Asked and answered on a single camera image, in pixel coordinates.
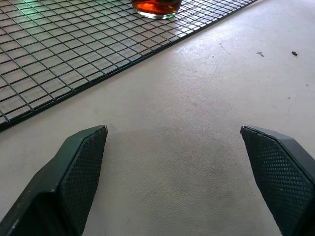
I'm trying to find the glass of amber liquid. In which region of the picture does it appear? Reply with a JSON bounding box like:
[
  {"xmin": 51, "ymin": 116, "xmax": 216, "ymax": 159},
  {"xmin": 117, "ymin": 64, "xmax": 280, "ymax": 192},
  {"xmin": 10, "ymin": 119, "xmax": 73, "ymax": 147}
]
[{"xmin": 130, "ymin": 0, "xmax": 183, "ymax": 20}]

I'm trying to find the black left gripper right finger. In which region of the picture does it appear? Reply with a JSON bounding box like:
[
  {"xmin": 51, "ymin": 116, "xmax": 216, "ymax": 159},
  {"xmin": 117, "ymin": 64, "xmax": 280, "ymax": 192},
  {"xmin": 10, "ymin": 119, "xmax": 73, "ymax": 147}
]
[{"xmin": 240, "ymin": 124, "xmax": 315, "ymax": 236}]

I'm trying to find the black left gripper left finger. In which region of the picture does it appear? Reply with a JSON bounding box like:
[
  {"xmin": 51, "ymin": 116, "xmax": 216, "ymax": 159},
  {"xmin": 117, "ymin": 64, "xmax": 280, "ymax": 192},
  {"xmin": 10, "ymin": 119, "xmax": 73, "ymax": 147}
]
[{"xmin": 0, "ymin": 125, "xmax": 109, "ymax": 236}]

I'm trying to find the black wire grid rack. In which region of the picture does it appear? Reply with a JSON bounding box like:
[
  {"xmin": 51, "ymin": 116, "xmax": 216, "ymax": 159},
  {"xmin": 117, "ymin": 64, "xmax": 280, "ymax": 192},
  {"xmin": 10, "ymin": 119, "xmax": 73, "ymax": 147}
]
[{"xmin": 0, "ymin": 0, "xmax": 261, "ymax": 132}]

